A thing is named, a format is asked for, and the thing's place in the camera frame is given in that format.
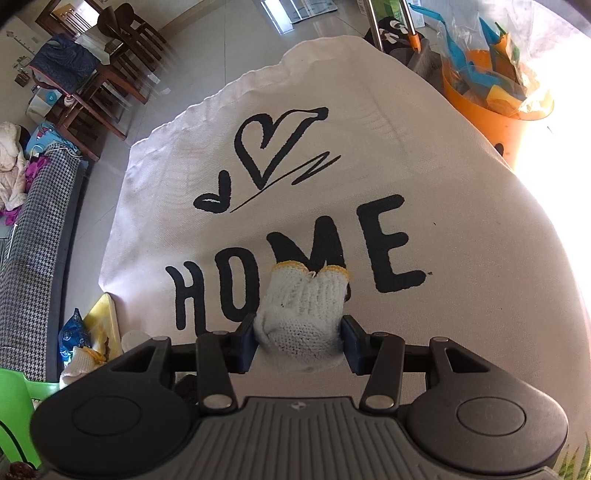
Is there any blue snack packet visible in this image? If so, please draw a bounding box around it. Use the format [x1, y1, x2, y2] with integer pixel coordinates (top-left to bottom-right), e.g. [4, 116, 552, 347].
[59, 308, 99, 366]

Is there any orange bin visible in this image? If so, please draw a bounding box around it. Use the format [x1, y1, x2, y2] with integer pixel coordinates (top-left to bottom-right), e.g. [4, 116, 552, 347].
[441, 48, 556, 170]

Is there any purple cloth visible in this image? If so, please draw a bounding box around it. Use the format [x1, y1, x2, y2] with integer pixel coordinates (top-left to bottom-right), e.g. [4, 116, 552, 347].
[24, 156, 50, 191]

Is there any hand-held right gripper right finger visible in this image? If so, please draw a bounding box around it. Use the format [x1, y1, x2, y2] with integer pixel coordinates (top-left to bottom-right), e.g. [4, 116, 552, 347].
[342, 316, 491, 413]

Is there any dark red blurred object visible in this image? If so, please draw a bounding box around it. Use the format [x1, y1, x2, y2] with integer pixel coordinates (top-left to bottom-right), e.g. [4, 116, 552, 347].
[0, 462, 38, 480]

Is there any white clothes pile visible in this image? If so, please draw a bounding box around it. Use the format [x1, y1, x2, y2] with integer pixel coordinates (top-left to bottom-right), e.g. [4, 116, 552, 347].
[0, 121, 29, 214]

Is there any blue garment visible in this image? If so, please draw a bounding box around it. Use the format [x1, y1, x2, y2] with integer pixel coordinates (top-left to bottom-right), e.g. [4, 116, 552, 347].
[30, 37, 101, 89]

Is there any dark wooden chair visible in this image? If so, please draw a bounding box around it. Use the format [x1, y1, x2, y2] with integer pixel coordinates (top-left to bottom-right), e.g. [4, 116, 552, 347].
[96, 2, 168, 89]

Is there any yellow lemon print tray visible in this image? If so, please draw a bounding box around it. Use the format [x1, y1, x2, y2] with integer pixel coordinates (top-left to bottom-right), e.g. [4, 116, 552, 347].
[82, 292, 124, 361]

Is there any metal pole with orange foot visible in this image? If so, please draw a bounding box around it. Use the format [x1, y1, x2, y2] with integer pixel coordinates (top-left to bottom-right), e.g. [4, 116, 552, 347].
[398, 0, 422, 52]

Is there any blue cushion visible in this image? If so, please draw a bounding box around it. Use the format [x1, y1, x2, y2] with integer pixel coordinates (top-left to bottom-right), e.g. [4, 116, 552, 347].
[24, 121, 82, 161]

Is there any white printed cloth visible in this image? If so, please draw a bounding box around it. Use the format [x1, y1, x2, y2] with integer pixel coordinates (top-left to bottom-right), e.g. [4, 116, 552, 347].
[99, 34, 591, 480]

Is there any black printed bag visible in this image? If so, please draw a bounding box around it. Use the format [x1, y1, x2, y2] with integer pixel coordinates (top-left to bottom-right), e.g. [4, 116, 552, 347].
[364, 15, 445, 80]

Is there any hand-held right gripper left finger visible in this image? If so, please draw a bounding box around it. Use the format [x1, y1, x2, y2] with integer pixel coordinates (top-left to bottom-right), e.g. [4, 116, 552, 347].
[110, 314, 258, 414]

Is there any houndstooth sofa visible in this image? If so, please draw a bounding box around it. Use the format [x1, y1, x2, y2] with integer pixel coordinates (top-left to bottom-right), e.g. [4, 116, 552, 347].
[0, 143, 89, 384]

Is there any green plastic stool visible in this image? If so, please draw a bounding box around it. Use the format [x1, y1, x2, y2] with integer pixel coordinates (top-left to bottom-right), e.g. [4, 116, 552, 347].
[0, 367, 62, 468]

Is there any dining table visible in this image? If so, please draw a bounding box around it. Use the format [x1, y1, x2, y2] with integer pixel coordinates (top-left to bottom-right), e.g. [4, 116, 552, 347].
[75, 28, 126, 58]

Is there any clear printed plastic bag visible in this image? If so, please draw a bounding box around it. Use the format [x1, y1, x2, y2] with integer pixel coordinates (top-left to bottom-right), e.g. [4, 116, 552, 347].
[409, 0, 555, 121]

